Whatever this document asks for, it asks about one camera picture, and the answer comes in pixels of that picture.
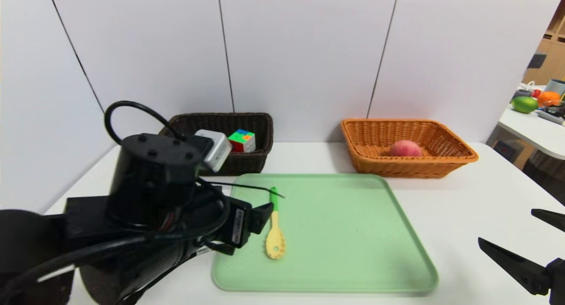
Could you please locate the colourful puzzle cube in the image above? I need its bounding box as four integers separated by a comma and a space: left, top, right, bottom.
228, 129, 256, 154

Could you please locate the dark brown wicker basket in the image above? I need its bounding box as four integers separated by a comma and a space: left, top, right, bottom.
158, 113, 275, 177

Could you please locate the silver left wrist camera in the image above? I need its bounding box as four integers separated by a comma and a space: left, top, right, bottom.
194, 129, 233, 173

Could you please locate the orange wicker basket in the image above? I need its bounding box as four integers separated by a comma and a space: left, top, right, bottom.
340, 118, 479, 179

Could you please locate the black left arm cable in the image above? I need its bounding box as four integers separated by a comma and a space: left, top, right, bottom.
104, 101, 187, 145

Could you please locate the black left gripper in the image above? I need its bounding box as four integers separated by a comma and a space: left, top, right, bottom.
191, 196, 275, 256

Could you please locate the white side table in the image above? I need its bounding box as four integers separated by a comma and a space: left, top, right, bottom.
491, 85, 565, 161

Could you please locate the yellow pasta spoon green handle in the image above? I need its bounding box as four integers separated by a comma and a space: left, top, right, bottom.
265, 187, 286, 260

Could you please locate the light green plastic tray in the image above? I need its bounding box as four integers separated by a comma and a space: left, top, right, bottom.
211, 173, 440, 294

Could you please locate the red peach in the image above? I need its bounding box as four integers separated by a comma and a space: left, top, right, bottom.
389, 140, 423, 158

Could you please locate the dark box under table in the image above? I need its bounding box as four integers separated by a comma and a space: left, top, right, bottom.
491, 138, 519, 163

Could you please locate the grey flat device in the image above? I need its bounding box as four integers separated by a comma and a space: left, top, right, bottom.
537, 110, 565, 127

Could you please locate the wooden shelf unit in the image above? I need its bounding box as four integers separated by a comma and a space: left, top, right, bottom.
522, 0, 565, 87

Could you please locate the orange round fruit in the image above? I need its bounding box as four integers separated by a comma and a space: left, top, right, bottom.
538, 91, 562, 108

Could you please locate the green round fruit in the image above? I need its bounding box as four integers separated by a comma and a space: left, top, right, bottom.
511, 96, 539, 114

